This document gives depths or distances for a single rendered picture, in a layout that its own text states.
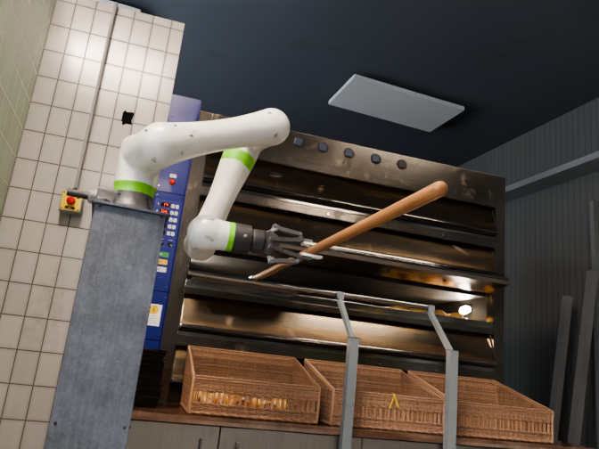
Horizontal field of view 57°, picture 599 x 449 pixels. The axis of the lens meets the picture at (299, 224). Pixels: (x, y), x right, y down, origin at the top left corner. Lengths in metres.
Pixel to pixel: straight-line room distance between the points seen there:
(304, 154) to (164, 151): 1.64
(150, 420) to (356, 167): 1.79
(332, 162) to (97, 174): 1.27
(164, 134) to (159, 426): 1.18
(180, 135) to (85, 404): 0.77
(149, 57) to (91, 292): 1.86
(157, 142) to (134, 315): 0.49
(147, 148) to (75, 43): 1.71
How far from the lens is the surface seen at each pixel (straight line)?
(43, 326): 2.85
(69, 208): 2.85
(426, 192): 1.08
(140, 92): 3.12
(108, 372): 1.61
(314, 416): 2.45
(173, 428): 2.30
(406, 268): 3.05
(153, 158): 1.62
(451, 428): 2.61
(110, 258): 1.63
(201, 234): 1.66
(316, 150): 3.17
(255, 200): 2.98
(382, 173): 3.28
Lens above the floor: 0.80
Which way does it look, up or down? 15 degrees up
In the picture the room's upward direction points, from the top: 6 degrees clockwise
